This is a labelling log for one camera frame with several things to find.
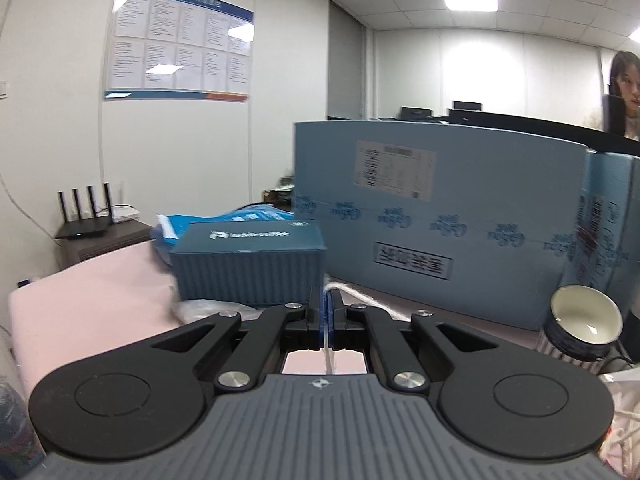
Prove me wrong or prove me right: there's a white shoelace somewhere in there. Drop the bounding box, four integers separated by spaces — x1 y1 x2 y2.
324 282 410 376

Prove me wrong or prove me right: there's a blue coffee box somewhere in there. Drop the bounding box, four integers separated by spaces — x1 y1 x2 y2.
170 219 326 308

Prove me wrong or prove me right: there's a black wifi router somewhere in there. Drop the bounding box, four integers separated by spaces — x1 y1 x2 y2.
54 182 114 240

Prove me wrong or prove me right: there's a blue cardboard box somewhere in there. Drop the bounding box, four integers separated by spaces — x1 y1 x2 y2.
294 120 587 330
560 152 640 314

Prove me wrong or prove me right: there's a black white striped bowl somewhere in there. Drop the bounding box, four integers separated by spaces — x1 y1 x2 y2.
535 285 624 375

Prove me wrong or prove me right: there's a red white plastic bag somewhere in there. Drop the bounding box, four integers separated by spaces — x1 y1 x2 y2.
599 367 640 479

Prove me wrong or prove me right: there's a wall poster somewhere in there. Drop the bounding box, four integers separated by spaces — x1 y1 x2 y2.
103 0 255 102

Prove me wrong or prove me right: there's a person in background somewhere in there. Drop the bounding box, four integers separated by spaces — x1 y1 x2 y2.
610 51 640 141

